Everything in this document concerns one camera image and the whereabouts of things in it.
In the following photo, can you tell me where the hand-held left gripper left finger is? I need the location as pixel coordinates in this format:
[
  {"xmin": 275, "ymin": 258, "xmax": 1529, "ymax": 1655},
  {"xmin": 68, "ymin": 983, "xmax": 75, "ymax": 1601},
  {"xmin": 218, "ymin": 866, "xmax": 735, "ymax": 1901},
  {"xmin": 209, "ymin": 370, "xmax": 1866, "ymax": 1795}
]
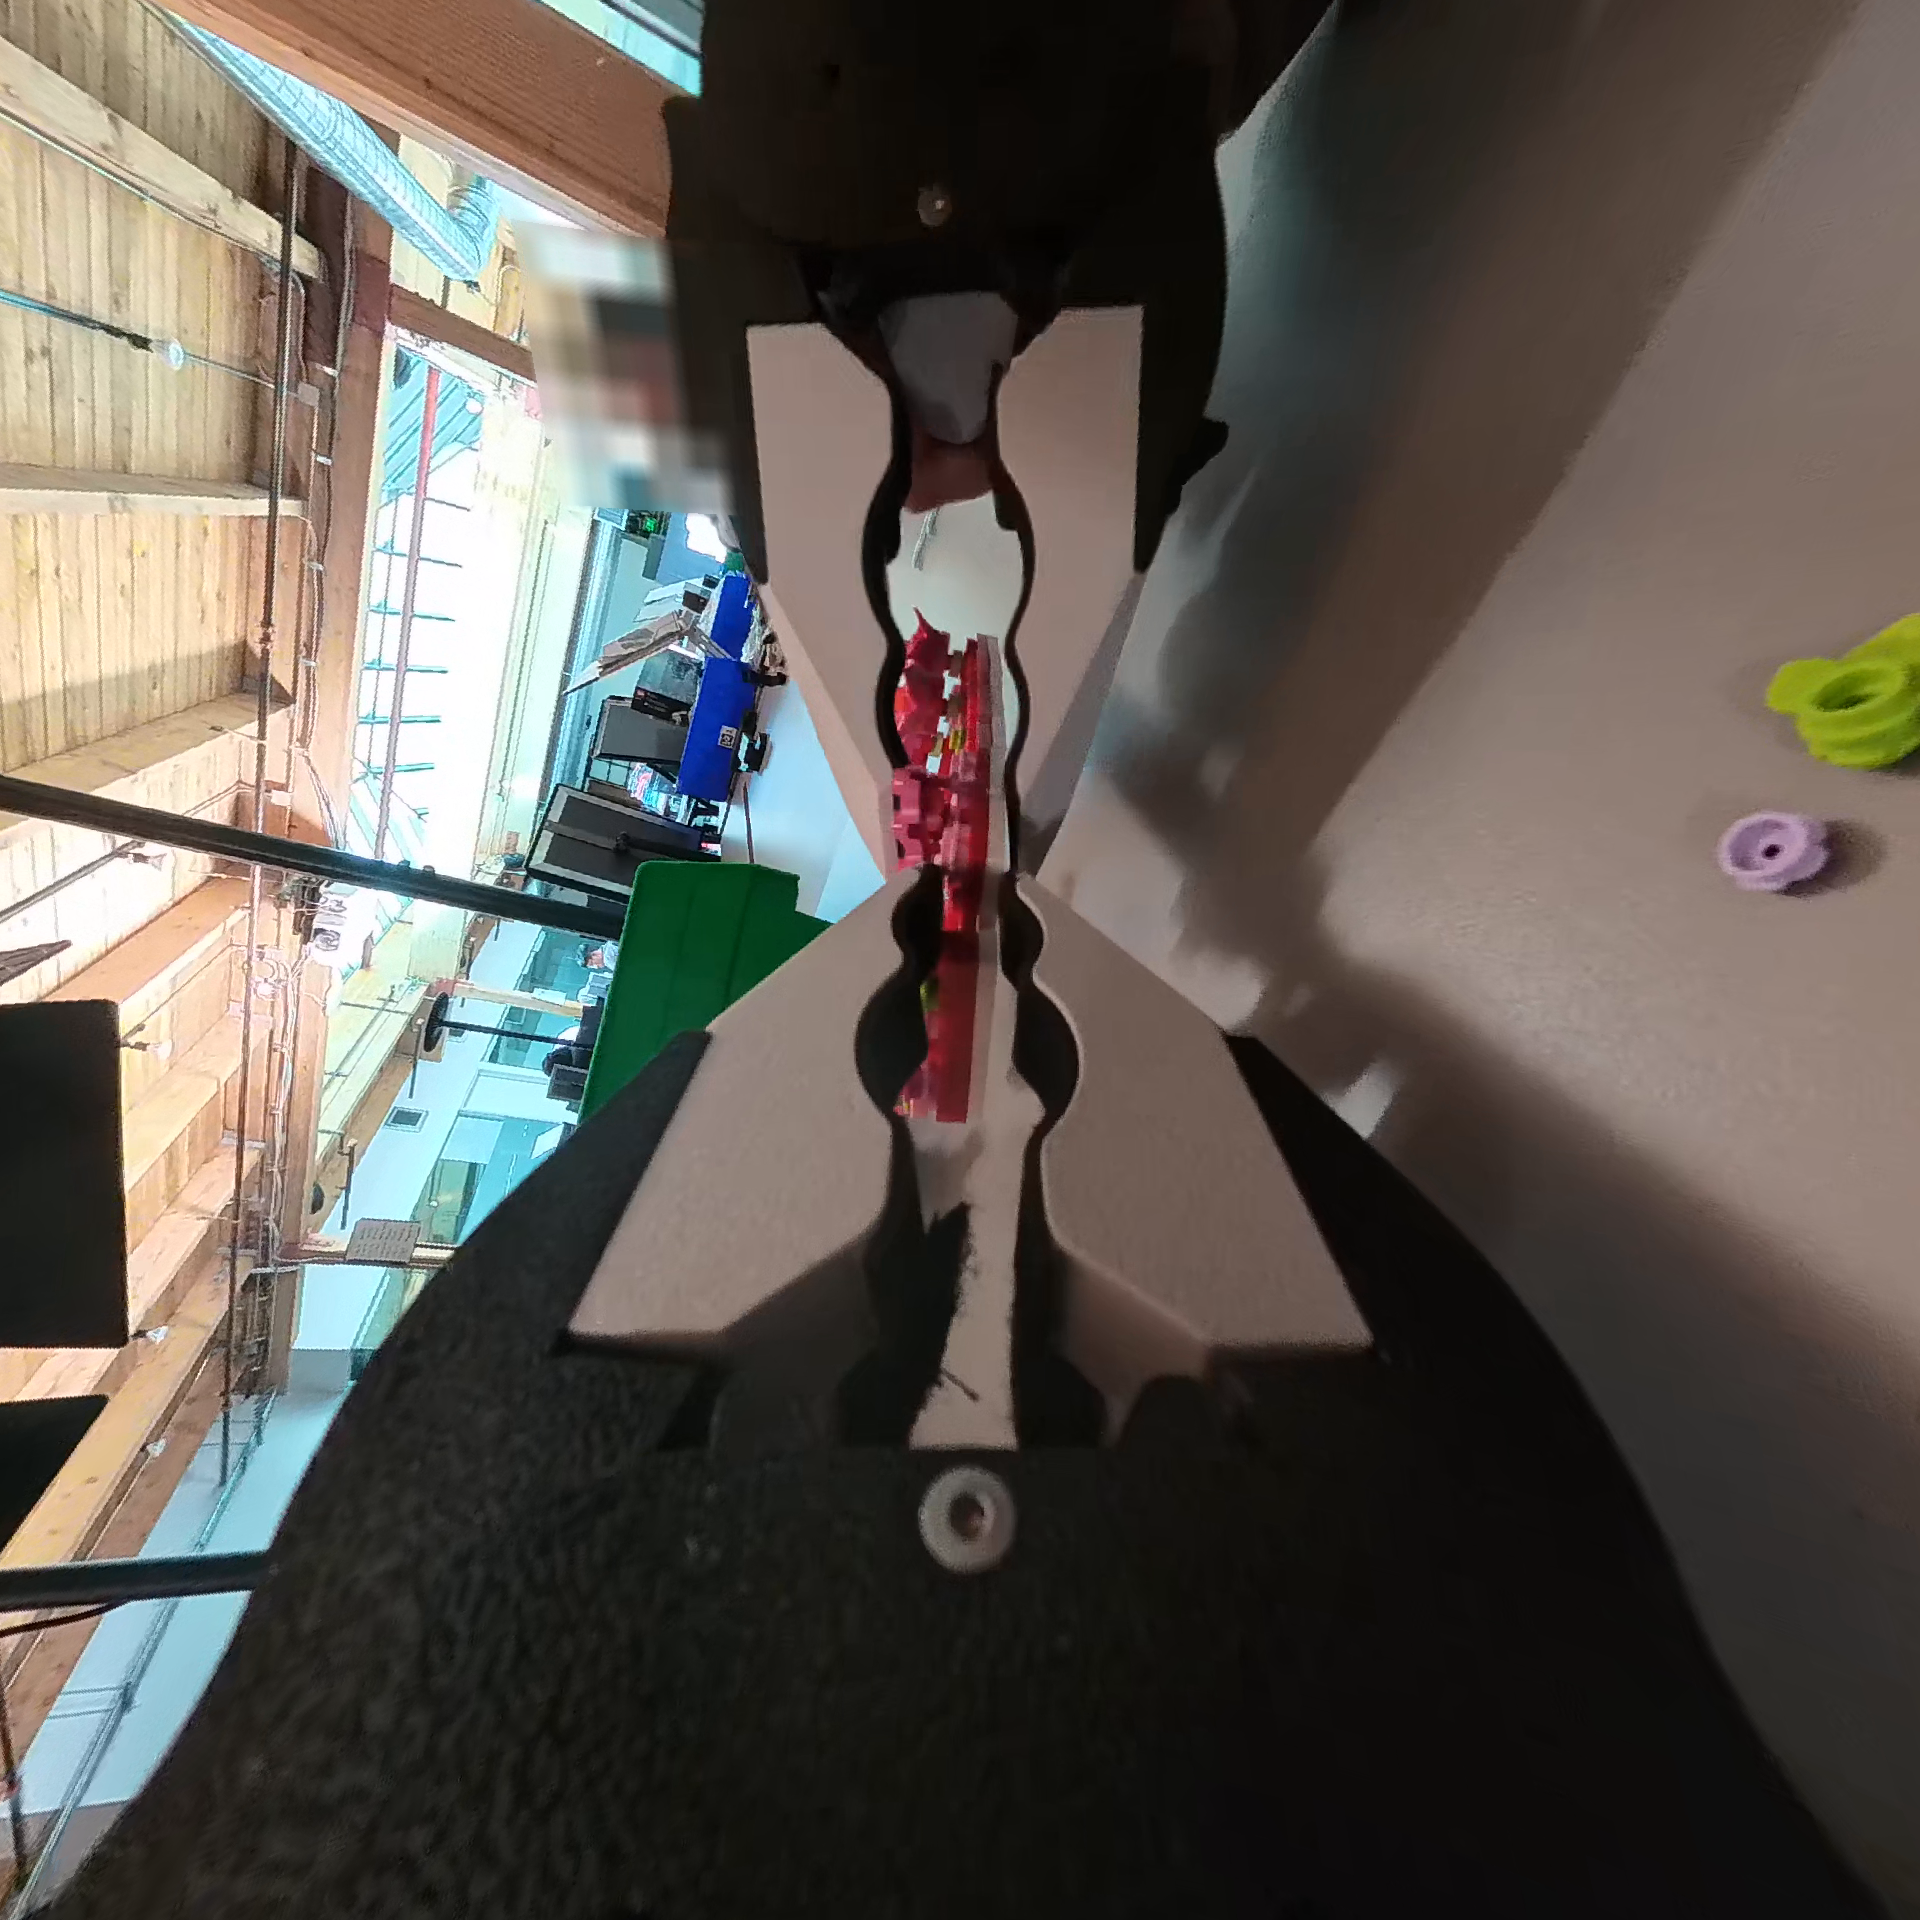
[{"xmin": 573, "ymin": 875, "xmax": 958, "ymax": 1456}]

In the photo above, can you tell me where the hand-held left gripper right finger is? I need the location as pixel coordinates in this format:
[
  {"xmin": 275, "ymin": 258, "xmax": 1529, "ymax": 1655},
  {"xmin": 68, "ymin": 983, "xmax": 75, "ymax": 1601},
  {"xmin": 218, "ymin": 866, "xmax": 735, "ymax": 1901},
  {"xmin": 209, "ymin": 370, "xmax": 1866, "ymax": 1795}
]
[{"xmin": 1001, "ymin": 877, "xmax": 1377, "ymax": 1449}]

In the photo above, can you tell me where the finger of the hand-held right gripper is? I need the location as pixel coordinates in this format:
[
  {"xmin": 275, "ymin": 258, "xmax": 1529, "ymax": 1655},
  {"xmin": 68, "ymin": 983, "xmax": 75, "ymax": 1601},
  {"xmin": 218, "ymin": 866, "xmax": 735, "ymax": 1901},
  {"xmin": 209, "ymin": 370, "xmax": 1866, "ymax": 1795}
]
[
  {"xmin": 742, "ymin": 320, "xmax": 916, "ymax": 875},
  {"xmin": 981, "ymin": 303, "xmax": 1146, "ymax": 877}
]

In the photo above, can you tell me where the red lego half with hearts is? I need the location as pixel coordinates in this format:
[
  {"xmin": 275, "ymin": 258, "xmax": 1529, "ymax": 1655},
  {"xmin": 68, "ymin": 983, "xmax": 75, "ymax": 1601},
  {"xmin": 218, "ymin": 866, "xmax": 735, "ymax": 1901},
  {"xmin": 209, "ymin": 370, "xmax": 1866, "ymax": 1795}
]
[{"xmin": 888, "ymin": 609, "xmax": 1009, "ymax": 1129}]

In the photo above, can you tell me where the lilac round lego stud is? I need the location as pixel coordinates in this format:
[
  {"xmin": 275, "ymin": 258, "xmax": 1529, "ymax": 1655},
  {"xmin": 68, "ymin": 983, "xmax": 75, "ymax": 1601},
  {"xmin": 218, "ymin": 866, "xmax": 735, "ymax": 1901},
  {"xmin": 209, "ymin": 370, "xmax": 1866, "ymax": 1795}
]
[{"xmin": 1717, "ymin": 807, "xmax": 1828, "ymax": 895}]

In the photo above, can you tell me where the green leaf lego piece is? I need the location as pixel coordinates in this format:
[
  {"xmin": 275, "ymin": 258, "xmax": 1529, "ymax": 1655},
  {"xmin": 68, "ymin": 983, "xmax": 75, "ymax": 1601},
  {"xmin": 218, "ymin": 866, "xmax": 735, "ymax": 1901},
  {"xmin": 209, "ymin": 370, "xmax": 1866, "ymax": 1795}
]
[{"xmin": 1765, "ymin": 611, "xmax": 1920, "ymax": 774}]

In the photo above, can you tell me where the person's right hand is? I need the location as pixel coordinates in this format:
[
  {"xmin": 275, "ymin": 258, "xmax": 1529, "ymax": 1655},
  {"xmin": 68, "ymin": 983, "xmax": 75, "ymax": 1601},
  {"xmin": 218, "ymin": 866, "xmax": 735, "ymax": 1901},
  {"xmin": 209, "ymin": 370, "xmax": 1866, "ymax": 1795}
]
[{"xmin": 908, "ymin": 432, "xmax": 1001, "ymax": 518}]

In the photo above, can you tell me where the silver metal stand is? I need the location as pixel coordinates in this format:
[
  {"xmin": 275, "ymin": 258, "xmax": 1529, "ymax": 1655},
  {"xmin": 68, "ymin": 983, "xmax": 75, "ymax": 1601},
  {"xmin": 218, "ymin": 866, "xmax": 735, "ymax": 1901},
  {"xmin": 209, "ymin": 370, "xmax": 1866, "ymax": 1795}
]
[{"xmin": 576, "ymin": 599, "xmax": 705, "ymax": 692}]

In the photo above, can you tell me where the green plastic crate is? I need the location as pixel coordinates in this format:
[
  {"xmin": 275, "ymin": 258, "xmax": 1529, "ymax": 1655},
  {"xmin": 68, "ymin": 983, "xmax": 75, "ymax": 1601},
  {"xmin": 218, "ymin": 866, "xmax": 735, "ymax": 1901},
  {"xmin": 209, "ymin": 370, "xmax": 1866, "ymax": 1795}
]
[{"xmin": 576, "ymin": 856, "xmax": 833, "ymax": 1121}]

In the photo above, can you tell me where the black equipment case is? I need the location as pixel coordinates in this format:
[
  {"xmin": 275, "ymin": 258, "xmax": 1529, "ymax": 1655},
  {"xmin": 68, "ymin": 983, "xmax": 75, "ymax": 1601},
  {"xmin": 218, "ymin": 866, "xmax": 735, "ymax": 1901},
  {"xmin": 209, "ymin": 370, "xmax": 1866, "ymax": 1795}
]
[{"xmin": 592, "ymin": 694, "xmax": 691, "ymax": 779}]

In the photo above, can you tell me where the black round-base stand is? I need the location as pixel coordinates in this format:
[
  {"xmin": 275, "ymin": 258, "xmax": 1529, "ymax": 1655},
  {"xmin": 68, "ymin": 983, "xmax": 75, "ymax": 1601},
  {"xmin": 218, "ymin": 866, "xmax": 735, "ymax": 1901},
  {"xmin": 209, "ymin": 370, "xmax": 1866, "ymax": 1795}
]
[{"xmin": 420, "ymin": 982, "xmax": 592, "ymax": 1069}]

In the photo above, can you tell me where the black box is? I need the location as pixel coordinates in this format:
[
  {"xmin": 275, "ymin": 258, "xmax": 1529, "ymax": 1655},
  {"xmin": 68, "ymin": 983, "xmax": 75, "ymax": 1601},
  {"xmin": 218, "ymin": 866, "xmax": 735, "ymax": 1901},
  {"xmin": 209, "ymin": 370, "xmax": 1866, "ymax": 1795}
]
[{"xmin": 528, "ymin": 779, "xmax": 719, "ymax": 902}]

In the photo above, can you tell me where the black pole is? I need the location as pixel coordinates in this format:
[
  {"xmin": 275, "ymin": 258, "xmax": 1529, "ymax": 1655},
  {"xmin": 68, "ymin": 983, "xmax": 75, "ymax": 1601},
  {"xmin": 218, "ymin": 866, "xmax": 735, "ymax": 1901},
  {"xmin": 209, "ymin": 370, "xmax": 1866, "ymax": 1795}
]
[
  {"xmin": 0, "ymin": 774, "xmax": 625, "ymax": 941},
  {"xmin": 0, "ymin": 1548, "xmax": 276, "ymax": 1612}
]

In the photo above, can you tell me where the black panel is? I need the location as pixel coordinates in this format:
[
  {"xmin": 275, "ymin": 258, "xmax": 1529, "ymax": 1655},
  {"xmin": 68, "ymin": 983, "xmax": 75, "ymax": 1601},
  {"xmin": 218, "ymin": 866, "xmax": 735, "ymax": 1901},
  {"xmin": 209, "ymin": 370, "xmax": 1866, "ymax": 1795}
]
[
  {"xmin": 0, "ymin": 998, "xmax": 131, "ymax": 1352},
  {"xmin": 0, "ymin": 1394, "xmax": 112, "ymax": 1548}
]

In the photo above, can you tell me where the metal air duct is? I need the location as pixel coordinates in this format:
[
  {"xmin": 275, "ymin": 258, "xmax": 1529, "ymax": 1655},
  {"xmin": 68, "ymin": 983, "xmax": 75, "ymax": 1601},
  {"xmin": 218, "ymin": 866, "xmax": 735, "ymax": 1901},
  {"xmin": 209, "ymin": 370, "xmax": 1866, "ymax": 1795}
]
[{"xmin": 196, "ymin": 16, "xmax": 517, "ymax": 285}]

